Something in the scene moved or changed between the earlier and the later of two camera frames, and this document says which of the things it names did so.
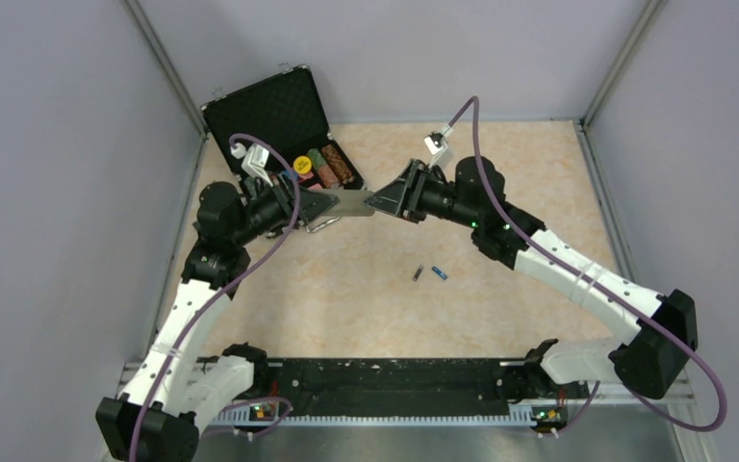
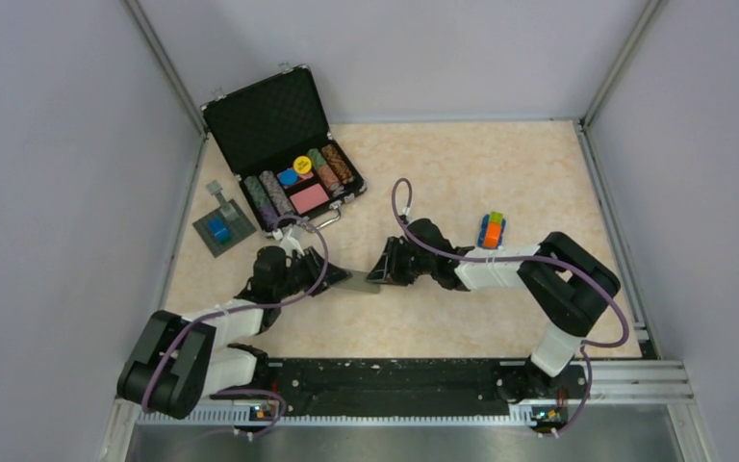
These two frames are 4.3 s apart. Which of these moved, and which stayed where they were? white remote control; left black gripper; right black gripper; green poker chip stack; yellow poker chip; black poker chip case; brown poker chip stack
Moved: white remote control; left black gripper; right black gripper
Stayed: green poker chip stack; black poker chip case; brown poker chip stack; yellow poker chip
